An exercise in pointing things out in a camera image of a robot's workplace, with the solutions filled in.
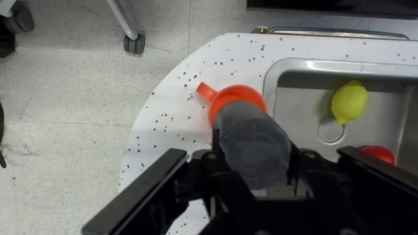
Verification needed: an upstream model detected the red toy fruit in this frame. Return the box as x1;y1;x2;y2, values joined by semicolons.
359;145;395;165

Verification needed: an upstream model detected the orange cup with handle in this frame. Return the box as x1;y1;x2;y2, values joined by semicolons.
196;82;267;128

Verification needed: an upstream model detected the office chair with grey casters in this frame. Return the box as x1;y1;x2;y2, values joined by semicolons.
0;0;146;58

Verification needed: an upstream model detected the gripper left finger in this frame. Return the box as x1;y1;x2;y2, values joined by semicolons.
82;128;256;235

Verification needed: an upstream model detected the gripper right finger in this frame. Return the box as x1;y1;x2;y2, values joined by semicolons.
287;141;418;235

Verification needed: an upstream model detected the silver toy sink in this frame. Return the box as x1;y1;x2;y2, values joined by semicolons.
263;58;418;167

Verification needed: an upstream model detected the yellow toy lemon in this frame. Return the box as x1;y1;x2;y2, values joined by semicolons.
331;80;368;125

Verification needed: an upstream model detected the silver rail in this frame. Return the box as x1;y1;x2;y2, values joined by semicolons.
251;26;410;41

